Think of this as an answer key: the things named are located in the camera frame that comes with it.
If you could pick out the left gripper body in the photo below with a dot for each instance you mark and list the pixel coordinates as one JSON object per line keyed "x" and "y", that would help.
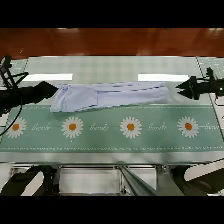
{"x": 38, "y": 91}

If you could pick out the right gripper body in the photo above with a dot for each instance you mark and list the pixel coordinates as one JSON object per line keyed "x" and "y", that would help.
{"x": 190, "y": 87}

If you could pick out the light blue shirt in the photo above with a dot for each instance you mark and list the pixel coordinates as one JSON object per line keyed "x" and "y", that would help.
{"x": 110, "y": 96}

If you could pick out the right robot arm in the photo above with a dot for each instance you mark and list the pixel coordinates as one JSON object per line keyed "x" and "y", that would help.
{"x": 216, "y": 87}

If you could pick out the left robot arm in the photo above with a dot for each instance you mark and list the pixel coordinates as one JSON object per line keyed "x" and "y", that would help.
{"x": 8, "y": 98}

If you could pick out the silver frame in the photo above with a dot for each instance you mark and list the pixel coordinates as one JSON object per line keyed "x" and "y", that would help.
{"x": 140, "y": 183}

